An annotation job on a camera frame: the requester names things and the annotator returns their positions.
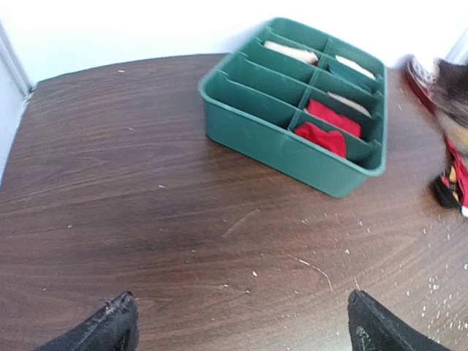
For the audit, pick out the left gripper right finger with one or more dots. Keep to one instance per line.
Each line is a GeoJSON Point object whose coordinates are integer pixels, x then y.
{"type": "Point", "coordinates": [373, 327]}

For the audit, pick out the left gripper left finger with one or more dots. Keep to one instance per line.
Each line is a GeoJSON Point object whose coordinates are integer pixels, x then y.
{"type": "Point", "coordinates": [113, 327]}

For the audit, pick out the red snowflake sock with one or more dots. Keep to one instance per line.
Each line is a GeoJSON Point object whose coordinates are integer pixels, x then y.
{"type": "Point", "coordinates": [332, 141]}

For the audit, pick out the green compartment tray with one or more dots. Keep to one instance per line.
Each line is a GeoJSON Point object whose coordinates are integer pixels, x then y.
{"type": "Point", "coordinates": [254, 98]}

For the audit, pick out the brown argyle sock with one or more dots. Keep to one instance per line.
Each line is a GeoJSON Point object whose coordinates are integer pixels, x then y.
{"type": "Point", "coordinates": [449, 95]}

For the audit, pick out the black red argyle sock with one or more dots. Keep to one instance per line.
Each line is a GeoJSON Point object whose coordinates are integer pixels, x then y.
{"type": "Point", "coordinates": [446, 190]}

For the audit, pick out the red sock with white cuff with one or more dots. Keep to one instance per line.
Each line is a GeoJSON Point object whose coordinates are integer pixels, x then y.
{"type": "Point", "coordinates": [458, 178]}

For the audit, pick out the red cloth in tray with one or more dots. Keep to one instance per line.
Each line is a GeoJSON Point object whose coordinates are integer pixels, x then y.
{"type": "Point", "coordinates": [324, 113]}

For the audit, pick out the cream cloth in tray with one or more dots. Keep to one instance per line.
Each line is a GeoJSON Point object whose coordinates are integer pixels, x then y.
{"type": "Point", "coordinates": [350, 103]}

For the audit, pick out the red round plate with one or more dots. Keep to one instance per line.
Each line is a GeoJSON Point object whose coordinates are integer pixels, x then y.
{"type": "Point", "coordinates": [421, 90]}

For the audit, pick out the white patterned bowl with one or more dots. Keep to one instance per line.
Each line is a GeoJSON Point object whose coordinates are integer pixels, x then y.
{"type": "Point", "coordinates": [422, 70]}

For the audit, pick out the teal cloth in tray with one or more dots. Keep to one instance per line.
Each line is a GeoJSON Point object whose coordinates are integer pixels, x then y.
{"type": "Point", "coordinates": [349, 75]}

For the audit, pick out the white cloth in tray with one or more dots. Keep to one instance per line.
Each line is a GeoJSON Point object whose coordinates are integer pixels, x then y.
{"type": "Point", "coordinates": [351, 64]}

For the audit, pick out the beige cloth in tray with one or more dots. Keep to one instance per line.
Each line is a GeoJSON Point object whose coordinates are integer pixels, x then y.
{"type": "Point", "coordinates": [304, 56]}

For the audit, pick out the right aluminium post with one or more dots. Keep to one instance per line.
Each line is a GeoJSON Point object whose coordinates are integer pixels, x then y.
{"type": "Point", "coordinates": [458, 53]}

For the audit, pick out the aluminium post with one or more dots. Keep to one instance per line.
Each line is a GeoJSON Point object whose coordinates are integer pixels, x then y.
{"type": "Point", "coordinates": [14, 66]}
{"type": "Point", "coordinates": [458, 53]}

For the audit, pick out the left aluminium post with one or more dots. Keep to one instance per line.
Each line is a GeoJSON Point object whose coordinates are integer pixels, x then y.
{"type": "Point", "coordinates": [14, 66]}

